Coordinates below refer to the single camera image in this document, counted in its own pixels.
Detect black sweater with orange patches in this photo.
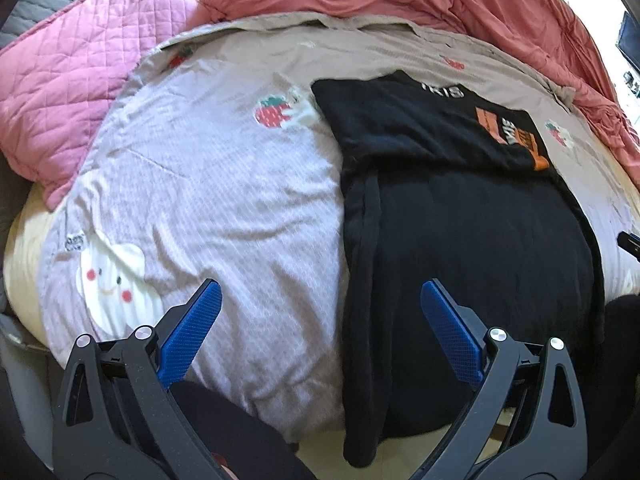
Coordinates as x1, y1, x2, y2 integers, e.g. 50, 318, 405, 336
311, 72, 604, 467

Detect cream yellow bed sheet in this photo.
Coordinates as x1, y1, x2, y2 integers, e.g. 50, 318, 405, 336
3, 183, 58, 349

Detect black monitor screen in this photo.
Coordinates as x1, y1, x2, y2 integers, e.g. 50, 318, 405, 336
616, 12, 640, 72

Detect salmon red blanket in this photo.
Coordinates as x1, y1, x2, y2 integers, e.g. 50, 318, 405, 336
201, 0, 639, 182

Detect strawberry print beige duvet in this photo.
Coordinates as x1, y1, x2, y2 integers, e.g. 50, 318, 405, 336
37, 12, 639, 441

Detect pink quilted blanket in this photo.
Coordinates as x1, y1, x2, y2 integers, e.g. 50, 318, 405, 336
1, 0, 208, 210

